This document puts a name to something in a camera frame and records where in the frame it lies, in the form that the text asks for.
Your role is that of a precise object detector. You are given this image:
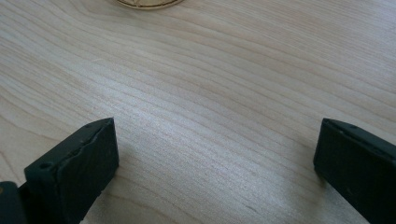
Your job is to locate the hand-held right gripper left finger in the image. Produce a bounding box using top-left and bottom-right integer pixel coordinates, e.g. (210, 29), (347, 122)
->
(19, 117), (120, 224)

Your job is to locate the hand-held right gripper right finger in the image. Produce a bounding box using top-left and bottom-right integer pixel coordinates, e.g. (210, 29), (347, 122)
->
(313, 118), (396, 224)

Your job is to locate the round woven bamboo tray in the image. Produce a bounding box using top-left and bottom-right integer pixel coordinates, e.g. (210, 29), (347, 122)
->
(115, 0), (185, 10)

